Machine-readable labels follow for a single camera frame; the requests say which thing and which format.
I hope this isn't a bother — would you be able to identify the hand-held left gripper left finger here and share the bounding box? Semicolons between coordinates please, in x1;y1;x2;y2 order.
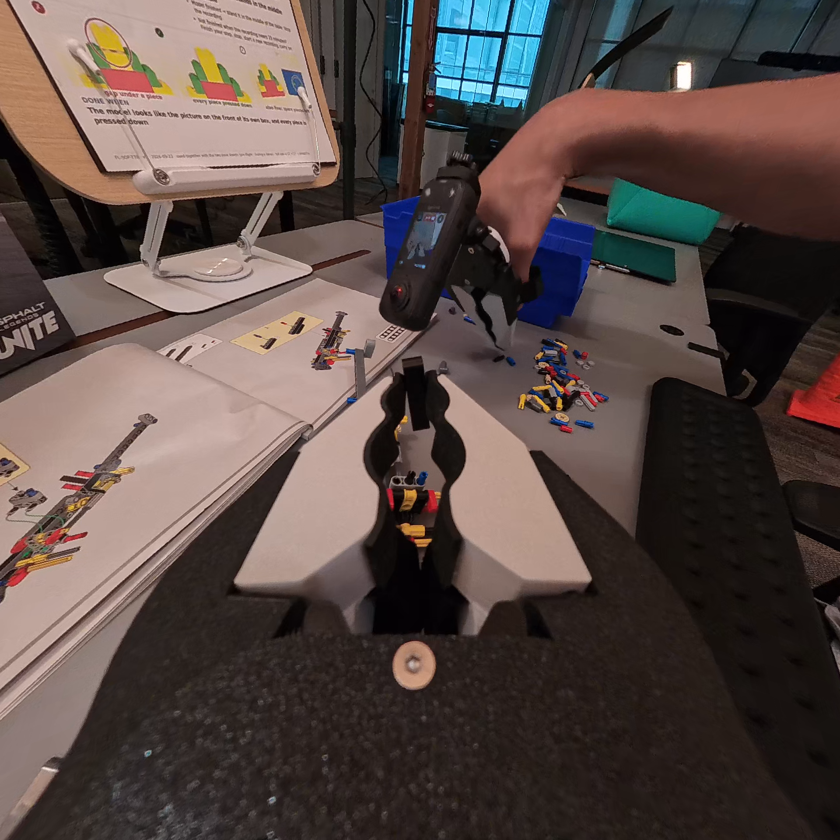
234;373;408;614

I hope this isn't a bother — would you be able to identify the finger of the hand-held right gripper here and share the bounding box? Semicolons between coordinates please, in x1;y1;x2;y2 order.
469;290;521;352

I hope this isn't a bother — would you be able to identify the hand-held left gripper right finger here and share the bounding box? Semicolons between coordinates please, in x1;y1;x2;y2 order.
427;369;593;611

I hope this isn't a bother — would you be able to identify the grey lego beam assembly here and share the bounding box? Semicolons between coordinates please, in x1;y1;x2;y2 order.
346;340;447;549

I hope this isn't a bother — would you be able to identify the short black lego beam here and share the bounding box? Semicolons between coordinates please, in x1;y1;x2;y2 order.
402;357;433;432

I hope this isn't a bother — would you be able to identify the person's right forearm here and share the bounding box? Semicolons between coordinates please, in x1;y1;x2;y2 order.
571;72;840;240

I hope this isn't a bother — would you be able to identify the pile of small lego pieces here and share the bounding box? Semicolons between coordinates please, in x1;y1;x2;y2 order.
517;338;611;435

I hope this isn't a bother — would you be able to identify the yellow car lego box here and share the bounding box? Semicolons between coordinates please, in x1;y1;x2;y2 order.
0;213;76;378

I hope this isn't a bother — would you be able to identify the person's right hand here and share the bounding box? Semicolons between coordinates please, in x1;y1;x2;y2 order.
474;88;593;282

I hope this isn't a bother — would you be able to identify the blue plastic bin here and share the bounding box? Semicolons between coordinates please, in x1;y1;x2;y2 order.
381;196;595;329

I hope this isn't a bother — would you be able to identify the dark green flat tray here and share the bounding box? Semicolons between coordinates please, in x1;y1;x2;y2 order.
591;230;678;284

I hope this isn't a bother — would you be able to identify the green plastic object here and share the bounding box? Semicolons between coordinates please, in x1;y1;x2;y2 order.
605;178;723;247

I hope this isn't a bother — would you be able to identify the open instruction booklet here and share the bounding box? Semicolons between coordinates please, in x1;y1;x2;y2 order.
0;279;434;716

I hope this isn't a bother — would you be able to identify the black dimpled foam mat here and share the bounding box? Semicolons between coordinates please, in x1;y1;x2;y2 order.
635;377;840;840

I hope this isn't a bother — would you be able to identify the blue lit window panel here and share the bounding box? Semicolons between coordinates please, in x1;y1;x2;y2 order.
400;0;552;109

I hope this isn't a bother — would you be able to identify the black office chair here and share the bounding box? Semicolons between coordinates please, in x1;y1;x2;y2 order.
705;223;840;408
784;479;840;552

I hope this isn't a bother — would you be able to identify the printed instruction sheet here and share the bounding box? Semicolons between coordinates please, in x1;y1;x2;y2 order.
10;0;339;175

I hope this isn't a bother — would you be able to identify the white metal stand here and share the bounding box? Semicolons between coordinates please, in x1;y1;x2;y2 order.
581;7;676;91

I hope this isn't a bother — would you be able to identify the orange traffic cone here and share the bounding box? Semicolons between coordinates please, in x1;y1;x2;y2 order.
786;354;840;431

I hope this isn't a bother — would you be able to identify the wooden board white stand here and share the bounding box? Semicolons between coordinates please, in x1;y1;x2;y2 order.
0;0;342;315

